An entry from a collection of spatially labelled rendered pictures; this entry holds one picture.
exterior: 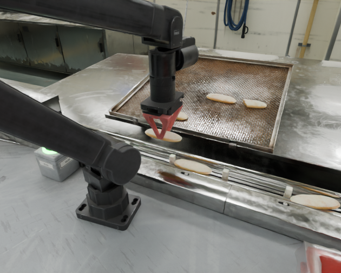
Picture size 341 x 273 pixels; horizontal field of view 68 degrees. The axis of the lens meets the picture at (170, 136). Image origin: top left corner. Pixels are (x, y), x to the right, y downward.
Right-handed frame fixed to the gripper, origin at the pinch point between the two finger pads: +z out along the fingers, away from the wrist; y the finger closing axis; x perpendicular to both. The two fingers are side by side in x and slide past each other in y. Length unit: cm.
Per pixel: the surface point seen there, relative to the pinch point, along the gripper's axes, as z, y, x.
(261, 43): 48, 370, 22
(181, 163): 7.4, -0.9, -5.2
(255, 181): 8.3, 1.2, -23.3
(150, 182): 8.8, -9.1, -1.0
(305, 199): 7.3, -1.3, -33.9
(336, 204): 7.6, 0.3, -39.7
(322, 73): -3, 56, -36
